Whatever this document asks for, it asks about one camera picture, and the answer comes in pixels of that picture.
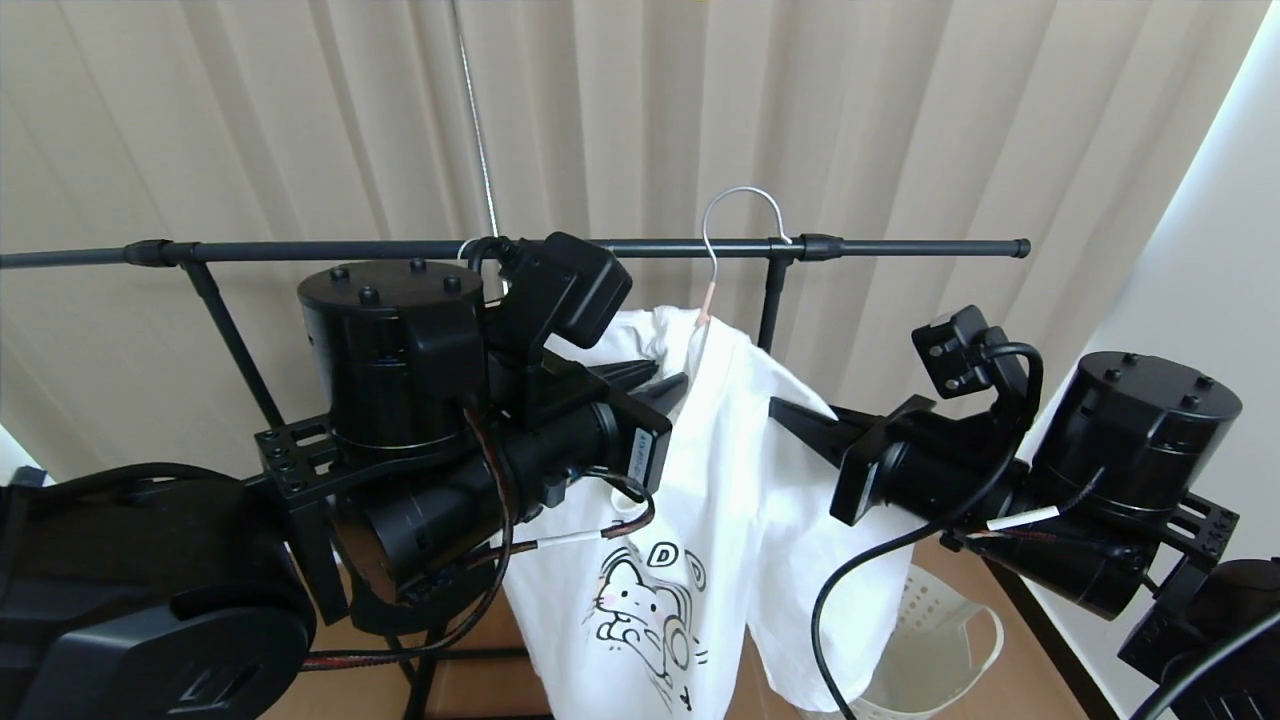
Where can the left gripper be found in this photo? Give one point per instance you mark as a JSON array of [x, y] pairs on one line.
[[590, 450]]

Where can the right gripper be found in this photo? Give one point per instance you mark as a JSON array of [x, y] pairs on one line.
[[930, 460]]

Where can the white garment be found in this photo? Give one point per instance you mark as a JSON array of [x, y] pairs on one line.
[[740, 480]]

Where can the black shorts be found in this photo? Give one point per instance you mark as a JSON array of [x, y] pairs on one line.
[[400, 615]]

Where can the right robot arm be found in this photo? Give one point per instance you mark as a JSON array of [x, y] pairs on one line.
[[1140, 420]]

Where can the white laundry basket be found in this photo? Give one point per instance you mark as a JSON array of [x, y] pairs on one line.
[[950, 640]]

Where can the black clothes rack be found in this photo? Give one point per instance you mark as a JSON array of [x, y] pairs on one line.
[[900, 247]]

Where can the beige curtain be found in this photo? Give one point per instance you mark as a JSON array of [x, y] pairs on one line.
[[250, 120]]

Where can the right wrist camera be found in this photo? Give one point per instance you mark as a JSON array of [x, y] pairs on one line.
[[960, 350]]

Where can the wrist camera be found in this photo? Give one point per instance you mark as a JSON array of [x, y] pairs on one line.
[[570, 280], [960, 350]]

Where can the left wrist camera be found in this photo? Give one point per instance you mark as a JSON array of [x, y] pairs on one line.
[[570, 280]]

